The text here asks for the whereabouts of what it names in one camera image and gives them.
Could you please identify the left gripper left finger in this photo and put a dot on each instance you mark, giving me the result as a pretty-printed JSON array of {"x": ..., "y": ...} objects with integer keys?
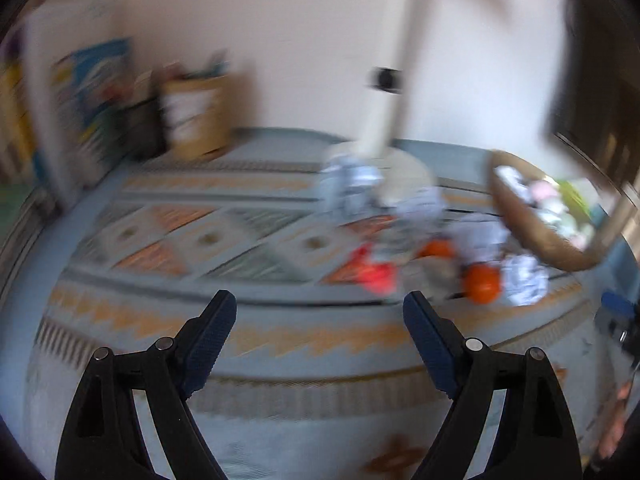
[{"x": 102, "y": 438}]

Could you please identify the person right hand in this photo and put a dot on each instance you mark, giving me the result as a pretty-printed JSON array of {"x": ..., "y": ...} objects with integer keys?
[{"x": 614, "y": 433}]

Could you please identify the plaid cloth bow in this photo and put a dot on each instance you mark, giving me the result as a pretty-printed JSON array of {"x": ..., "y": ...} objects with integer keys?
[{"x": 435, "y": 278}]

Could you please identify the red snack packet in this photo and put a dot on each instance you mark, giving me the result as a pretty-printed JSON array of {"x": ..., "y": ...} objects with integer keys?
[{"x": 378, "y": 277}]

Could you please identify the tan cylindrical pen holder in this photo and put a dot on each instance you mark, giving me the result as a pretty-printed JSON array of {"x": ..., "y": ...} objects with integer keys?
[{"x": 196, "y": 116}]

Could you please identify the patterned woven table mat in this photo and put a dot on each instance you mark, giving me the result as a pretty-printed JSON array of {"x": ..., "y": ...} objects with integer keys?
[{"x": 319, "y": 378}]

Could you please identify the orange tangerine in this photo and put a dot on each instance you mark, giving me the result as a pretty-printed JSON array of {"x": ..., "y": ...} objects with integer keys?
[
  {"x": 481, "y": 283},
  {"x": 439, "y": 248}
]

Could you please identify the black mesh pen holder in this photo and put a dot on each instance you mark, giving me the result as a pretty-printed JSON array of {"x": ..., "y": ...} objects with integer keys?
[{"x": 143, "y": 129}]

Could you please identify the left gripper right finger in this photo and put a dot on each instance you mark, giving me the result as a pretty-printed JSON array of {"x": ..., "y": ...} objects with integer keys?
[{"x": 535, "y": 438}]

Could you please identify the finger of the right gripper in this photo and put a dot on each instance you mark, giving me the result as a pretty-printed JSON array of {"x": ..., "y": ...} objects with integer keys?
[{"x": 617, "y": 304}]

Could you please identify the dark monitor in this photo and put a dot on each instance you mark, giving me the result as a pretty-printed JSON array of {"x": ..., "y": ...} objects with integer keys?
[{"x": 595, "y": 111}]

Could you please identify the blue cover book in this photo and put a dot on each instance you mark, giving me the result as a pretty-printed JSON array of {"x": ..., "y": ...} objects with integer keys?
[{"x": 90, "y": 86}]

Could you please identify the white desk lamp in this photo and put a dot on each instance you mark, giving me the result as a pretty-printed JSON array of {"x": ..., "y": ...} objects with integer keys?
[{"x": 403, "y": 174}]

